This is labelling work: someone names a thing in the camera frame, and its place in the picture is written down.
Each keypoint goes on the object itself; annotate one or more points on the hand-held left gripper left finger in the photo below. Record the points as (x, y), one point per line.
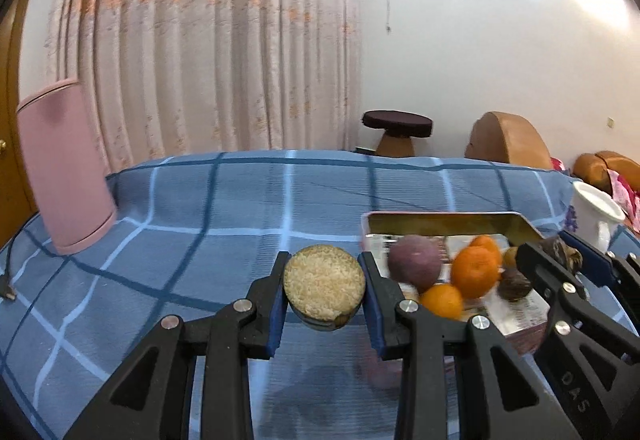
(277, 307)

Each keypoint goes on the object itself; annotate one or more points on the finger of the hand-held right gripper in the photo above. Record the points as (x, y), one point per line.
(595, 264)
(550, 272)

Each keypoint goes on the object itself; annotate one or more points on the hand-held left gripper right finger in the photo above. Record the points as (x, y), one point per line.
(372, 307)

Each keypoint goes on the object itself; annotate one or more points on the dark brown round fruit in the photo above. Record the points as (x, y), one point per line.
(562, 250)
(515, 284)

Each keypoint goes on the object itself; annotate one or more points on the small yellow-brown fruit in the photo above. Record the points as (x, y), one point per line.
(510, 256)

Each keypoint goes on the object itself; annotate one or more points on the round rice-topped cake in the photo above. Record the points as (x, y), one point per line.
(325, 282)

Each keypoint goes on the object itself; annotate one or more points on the purple round fruit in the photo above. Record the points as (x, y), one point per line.
(415, 261)

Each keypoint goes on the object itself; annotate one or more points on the orange tangerine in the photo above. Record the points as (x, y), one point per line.
(442, 301)
(487, 242)
(475, 272)

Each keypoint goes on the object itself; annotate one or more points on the gold metal tin box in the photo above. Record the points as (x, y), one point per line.
(440, 222)

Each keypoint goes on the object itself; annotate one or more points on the white floral mug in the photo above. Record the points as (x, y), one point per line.
(595, 210)

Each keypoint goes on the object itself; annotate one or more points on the brown leather sofa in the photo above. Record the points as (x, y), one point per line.
(597, 165)

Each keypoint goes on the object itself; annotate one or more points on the blue checked cloth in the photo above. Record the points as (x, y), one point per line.
(200, 230)

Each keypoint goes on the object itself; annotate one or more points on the brown chair back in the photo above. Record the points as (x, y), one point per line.
(510, 140)

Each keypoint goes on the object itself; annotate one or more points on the dark round wooden stool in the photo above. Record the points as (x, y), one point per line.
(397, 125)

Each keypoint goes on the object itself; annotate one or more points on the pink cylindrical appliance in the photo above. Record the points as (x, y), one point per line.
(65, 170)

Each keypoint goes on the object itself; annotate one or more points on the pink patterned curtain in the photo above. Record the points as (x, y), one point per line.
(200, 45)

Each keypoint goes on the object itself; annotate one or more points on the brown wooden door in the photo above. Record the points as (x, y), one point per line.
(12, 160)

